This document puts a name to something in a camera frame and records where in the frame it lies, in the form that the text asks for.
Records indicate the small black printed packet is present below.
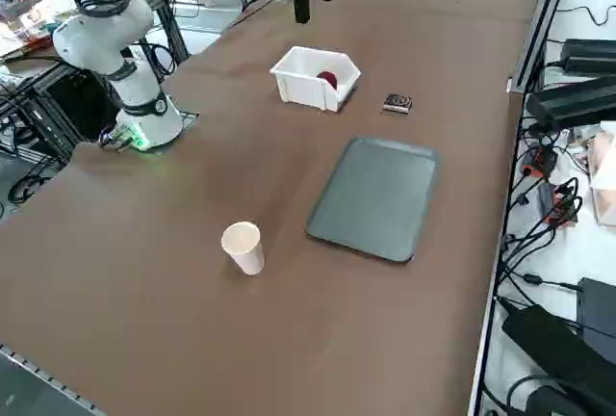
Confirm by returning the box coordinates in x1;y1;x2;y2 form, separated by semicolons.
381;92;414;116

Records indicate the white plastic box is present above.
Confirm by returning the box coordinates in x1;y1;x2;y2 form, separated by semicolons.
269;45;362;113

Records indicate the black table frame rail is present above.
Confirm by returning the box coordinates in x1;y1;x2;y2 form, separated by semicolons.
508;0;578;94

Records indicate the long black power brick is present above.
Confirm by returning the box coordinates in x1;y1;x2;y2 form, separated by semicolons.
526;76;616;133

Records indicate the gray tray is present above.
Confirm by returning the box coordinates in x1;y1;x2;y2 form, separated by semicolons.
304;135;442;266

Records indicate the black computer case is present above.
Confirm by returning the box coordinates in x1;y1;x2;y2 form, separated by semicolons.
28;66;121;160

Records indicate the cream paper cup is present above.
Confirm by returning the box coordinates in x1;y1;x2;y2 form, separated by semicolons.
220;221;266;276

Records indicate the black power adapter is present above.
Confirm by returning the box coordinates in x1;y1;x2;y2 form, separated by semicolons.
560;39;616;75
501;303;616;405
577;276;616;364

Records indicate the silver table edge rail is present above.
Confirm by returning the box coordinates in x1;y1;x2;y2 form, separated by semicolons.
0;341;107;416

